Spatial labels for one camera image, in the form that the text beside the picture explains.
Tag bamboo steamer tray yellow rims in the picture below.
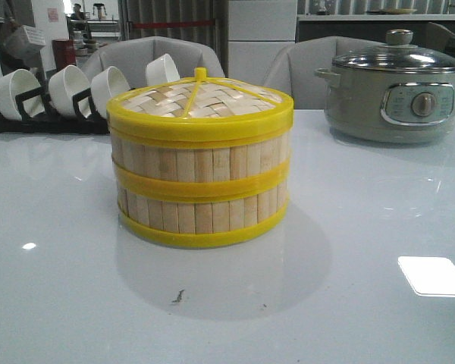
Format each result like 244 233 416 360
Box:
111 131 290 199

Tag woven bamboo steamer lid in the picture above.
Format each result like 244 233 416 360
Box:
107 67 293 149

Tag bamboo steamer base tray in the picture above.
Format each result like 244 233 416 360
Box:
114 162 289 248

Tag grey armchair right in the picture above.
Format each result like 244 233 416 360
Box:
262 36 378 109

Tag grey armchair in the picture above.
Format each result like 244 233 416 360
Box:
80 36 225 88
262 36 378 109

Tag white bowl far right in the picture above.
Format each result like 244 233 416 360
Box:
145 53 180 86

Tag white bowl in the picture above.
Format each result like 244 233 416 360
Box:
0 69 40 121
145 53 180 86
91 66 130 119
49 64 90 118

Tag white cabinet column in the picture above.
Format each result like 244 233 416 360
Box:
227 1 297 85

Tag grey armchair left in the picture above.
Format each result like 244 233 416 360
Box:
80 36 225 88

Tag red barrier tape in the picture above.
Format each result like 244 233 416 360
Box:
131 19 215 29

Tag green electric cooking pot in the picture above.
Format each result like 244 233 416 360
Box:
315 66 455 143

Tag black dish rack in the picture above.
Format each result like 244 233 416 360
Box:
0 84 109 135

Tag dark grey counter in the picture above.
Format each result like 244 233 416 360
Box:
296 14 455 46

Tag red bin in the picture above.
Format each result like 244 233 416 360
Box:
52 39 76 71

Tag glass pot lid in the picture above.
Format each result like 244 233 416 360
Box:
332 29 455 74

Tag person in background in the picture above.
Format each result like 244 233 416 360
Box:
70 3 86 20

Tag white bowl far left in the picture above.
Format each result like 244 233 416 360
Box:
0 69 40 121

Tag person carrying white box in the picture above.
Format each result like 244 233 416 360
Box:
0 1 46 75

